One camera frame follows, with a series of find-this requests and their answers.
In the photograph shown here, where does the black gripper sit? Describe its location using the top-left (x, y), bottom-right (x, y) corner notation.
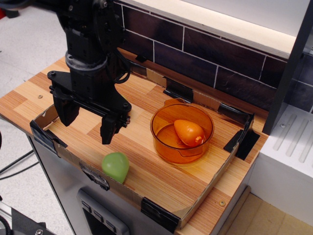
top-left (47, 57), bottom-right (132, 144)

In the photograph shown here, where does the orange toy carrot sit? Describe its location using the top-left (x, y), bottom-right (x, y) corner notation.
top-left (174, 119), bottom-right (205, 147)

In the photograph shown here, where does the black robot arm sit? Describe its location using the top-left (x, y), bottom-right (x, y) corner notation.
top-left (47, 0), bottom-right (132, 144)

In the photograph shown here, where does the cardboard fence with black tape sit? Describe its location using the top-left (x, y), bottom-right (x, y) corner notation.
top-left (30, 71), bottom-right (266, 235)

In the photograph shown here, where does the orange transparent plastic pot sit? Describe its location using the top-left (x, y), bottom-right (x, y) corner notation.
top-left (150, 99), bottom-right (214, 164)

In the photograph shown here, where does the green toy pear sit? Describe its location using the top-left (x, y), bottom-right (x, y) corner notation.
top-left (101, 152), bottom-right (129, 184)

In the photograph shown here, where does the grey control panel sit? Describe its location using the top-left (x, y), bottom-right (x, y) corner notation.
top-left (77, 188), bottom-right (130, 235)

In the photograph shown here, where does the black clamp with screw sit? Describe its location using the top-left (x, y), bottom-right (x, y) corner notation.
top-left (0, 197), bottom-right (54, 235)

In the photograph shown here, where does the white toy sink drainboard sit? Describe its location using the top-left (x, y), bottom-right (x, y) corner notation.
top-left (260, 105), bottom-right (313, 177)

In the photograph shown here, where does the black floor cable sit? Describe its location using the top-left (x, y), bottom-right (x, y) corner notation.
top-left (0, 149), bottom-right (40, 181)

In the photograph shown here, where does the dark grey vertical post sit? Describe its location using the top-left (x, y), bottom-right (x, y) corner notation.
top-left (263, 1), bottom-right (313, 135)

